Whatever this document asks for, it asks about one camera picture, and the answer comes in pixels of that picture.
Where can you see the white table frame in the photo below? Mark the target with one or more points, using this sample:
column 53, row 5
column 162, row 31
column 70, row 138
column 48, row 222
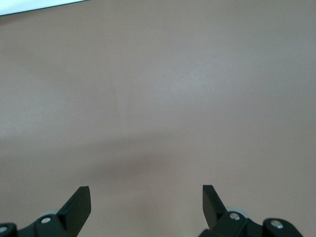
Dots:
column 24, row 6

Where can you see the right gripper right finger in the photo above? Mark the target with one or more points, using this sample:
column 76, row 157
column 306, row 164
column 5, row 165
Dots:
column 211, row 207

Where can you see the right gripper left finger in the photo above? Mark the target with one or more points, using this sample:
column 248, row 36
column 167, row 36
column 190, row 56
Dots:
column 76, row 209

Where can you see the brown table cover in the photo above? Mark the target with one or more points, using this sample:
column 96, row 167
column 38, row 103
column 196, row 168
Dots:
column 158, row 98

